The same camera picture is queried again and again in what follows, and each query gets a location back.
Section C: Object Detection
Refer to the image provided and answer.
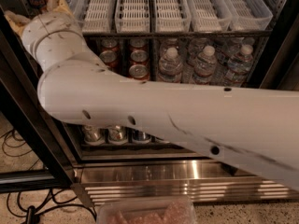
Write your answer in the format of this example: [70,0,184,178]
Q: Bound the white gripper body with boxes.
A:
[21,12,92,72]

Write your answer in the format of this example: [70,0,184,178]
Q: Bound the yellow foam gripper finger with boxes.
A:
[46,0,73,17]
[4,10,31,36]

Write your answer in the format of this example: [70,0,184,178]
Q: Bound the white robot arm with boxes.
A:
[4,0,299,190]

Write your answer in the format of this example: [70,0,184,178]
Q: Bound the clear shelf tray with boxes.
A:
[114,0,150,33]
[69,0,116,34]
[223,0,273,31]
[187,0,232,32]
[153,0,191,33]

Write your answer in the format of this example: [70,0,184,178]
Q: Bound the second row middle cola can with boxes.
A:
[99,50,119,73]

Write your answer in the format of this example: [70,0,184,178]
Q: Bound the second row cola can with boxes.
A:
[129,50,149,66]
[99,50,119,73]

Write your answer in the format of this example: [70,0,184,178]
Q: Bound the second row right cola can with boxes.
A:
[129,50,149,66]

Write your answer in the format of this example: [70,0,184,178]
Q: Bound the front right coca-cola can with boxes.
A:
[129,64,150,80]

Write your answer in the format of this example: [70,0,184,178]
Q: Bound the left silver can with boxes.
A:
[82,125,105,146]

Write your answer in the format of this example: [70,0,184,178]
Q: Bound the left blue can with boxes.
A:
[132,130,151,144]

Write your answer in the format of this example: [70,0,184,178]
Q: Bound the left front water bottle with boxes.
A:
[157,47,183,83]

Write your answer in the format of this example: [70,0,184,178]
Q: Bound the water bottle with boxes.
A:
[157,47,183,83]
[221,45,253,87]
[188,46,218,85]

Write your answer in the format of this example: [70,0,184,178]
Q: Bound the middle front water bottle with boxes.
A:
[188,46,218,85]

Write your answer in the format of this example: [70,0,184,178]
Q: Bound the right front water bottle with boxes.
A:
[221,45,253,87]

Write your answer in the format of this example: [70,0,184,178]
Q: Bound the clear plastic container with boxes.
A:
[96,196,197,224]

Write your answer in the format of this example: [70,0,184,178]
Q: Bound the black floor cables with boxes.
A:
[0,128,97,224]

